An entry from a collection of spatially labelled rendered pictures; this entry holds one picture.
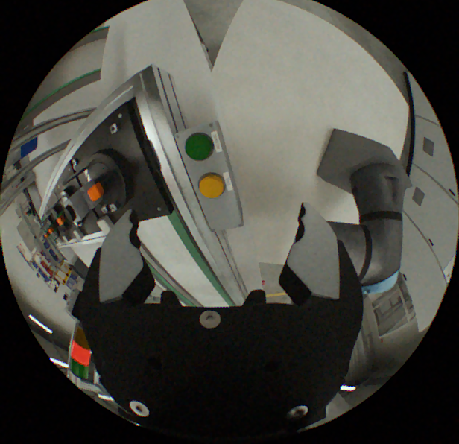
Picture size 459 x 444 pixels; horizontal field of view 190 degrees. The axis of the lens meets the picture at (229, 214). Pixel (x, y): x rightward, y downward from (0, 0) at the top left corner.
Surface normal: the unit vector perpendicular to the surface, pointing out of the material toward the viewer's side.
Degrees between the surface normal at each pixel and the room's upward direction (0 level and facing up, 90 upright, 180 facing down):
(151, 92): 0
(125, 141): 0
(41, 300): 90
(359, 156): 90
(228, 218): 0
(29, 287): 90
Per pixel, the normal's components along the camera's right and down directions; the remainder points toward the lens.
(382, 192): -0.77, 0.07
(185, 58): -0.03, 0.58
